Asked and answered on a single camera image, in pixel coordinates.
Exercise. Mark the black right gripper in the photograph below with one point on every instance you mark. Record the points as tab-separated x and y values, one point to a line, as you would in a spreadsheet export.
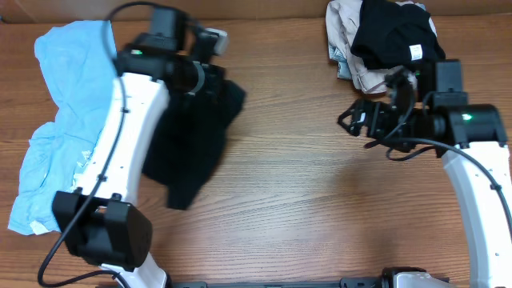
358	110

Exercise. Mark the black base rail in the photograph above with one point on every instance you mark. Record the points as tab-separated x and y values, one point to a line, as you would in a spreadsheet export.
363	282

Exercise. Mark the folded beige garment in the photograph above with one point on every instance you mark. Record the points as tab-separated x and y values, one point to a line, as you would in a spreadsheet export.
342	23

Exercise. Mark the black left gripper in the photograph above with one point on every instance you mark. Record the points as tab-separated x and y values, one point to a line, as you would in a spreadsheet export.
213	82

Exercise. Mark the black t-shirt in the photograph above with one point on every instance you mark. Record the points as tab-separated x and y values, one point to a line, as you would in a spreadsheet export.
190	137

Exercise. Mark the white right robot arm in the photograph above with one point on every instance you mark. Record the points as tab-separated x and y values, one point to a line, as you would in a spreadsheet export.
429	110

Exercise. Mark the light blue t-shirt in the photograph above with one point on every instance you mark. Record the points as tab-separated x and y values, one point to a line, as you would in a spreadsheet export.
75	64

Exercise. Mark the folded black garment with tag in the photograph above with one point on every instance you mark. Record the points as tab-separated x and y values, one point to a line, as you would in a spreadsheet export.
391	35

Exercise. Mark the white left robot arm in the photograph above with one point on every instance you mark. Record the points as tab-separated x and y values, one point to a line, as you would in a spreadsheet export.
99	219

